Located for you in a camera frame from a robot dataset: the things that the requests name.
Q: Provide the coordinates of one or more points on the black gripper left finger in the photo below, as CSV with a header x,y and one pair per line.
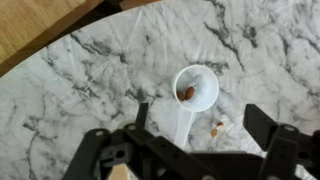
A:
x,y
140,156

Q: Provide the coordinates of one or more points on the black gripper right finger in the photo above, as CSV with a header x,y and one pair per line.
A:
x,y
283,150

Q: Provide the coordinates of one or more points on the brown nut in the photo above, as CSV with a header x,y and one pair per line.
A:
x,y
189,93

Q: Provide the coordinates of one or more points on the nut crumb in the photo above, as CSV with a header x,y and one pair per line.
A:
x,y
214,133
220,124

